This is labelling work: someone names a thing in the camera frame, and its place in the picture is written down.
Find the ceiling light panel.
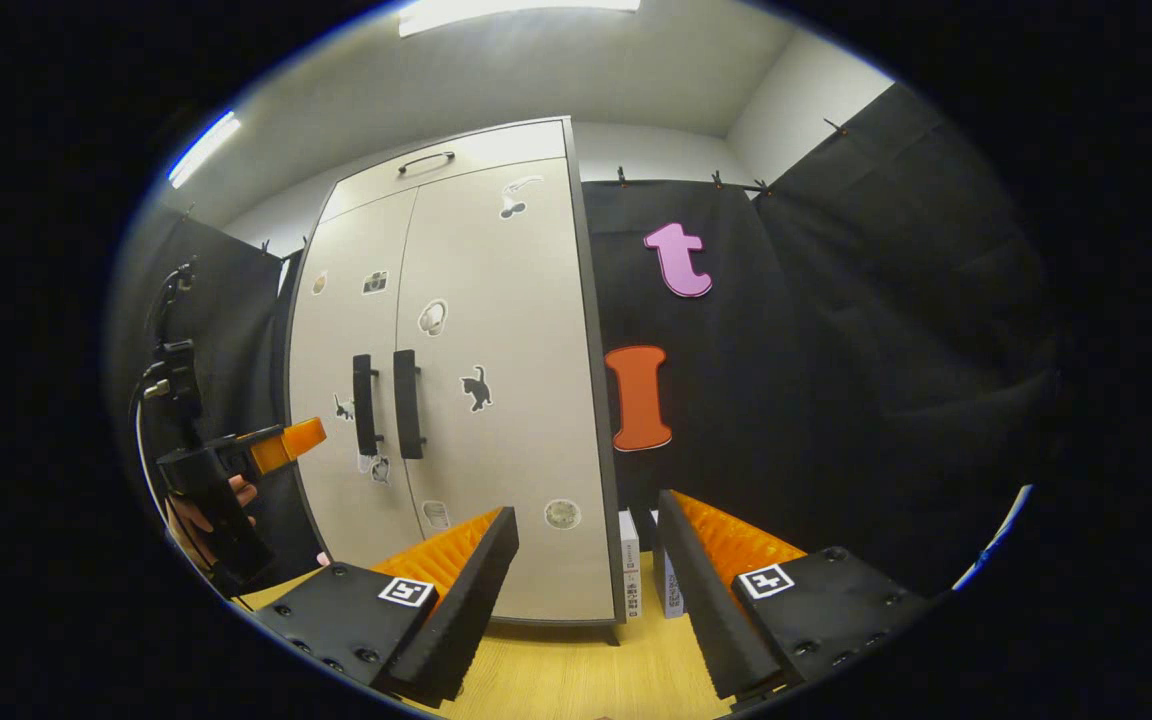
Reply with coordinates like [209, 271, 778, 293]
[398, 0, 643, 39]
[166, 110, 243, 191]

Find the white cabinet drawer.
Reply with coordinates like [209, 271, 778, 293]
[321, 120, 569, 223]

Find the black mounted device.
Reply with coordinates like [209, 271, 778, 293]
[141, 338, 203, 421]

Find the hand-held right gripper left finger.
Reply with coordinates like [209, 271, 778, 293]
[241, 505, 521, 709]

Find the black door handle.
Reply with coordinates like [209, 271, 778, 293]
[352, 353, 384, 458]
[393, 349, 427, 461]

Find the black cable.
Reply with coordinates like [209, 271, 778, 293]
[144, 258, 199, 346]

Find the white and grey cabinet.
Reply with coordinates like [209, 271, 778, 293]
[281, 115, 629, 646]

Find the white door with headphones sticker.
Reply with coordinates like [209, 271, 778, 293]
[394, 157, 619, 623]

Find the white upright box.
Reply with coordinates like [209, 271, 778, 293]
[649, 508, 689, 619]
[618, 509, 643, 619]

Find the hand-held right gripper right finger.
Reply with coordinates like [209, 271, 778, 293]
[656, 488, 937, 703]

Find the white door with phone sticker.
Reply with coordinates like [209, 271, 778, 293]
[286, 188, 424, 569]

